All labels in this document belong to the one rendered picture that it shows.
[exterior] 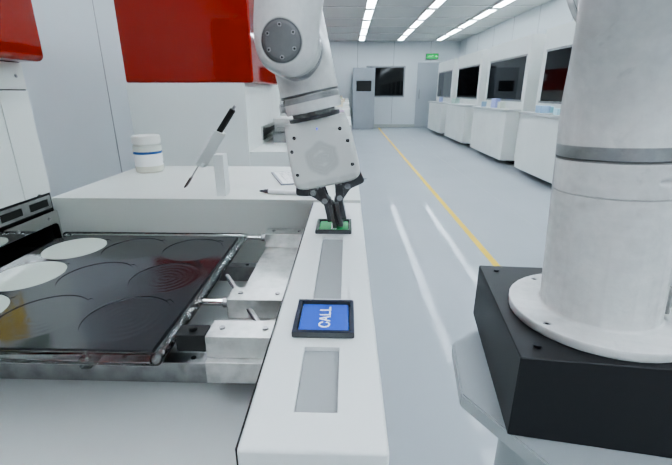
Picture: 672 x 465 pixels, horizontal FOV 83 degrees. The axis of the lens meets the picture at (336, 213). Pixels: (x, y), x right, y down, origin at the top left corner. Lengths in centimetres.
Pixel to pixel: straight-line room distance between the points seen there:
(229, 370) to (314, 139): 32
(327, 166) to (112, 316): 34
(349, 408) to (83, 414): 35
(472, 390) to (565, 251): 20
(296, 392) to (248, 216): 53
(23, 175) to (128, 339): 49
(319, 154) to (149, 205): 42
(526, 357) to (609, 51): 29
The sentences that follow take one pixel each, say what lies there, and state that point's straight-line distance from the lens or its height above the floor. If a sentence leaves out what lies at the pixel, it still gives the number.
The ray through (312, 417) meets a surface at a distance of 29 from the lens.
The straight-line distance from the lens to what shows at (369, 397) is 30.
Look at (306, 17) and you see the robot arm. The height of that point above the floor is 125.
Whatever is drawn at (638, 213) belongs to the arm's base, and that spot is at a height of 106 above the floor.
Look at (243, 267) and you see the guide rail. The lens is 76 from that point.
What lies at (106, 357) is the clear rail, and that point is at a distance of 49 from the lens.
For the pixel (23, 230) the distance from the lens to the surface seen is 89.
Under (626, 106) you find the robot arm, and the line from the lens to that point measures 44.
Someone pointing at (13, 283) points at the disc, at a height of 90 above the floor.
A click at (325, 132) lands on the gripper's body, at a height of 111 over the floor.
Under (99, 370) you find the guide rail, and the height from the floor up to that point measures 84.
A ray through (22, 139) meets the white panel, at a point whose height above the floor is 109.
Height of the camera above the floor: 117
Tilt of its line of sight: 18 degrees down
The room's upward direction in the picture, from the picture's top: straight up
